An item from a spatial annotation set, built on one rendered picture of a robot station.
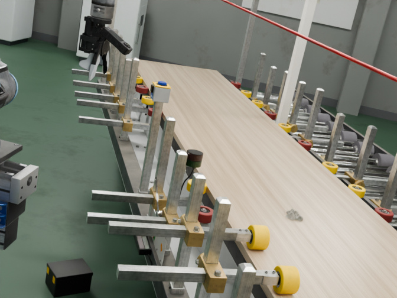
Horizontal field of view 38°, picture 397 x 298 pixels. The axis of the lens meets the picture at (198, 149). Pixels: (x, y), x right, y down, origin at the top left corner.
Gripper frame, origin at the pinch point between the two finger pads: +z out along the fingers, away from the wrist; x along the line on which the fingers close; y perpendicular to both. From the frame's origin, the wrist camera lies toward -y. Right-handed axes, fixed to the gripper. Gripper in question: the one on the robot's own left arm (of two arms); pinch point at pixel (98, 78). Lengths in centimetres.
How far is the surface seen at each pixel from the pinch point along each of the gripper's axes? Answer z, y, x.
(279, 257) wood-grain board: 42, -73, 12
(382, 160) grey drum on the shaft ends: 49, -128, -156
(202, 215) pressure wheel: 41, -44, -4
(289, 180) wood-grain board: 42, -74, -63
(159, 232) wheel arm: 37, -34, 26
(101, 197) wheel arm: 50, -3, -15
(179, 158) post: 22.8, -31.7, -4.7
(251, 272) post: 22, -64, 63
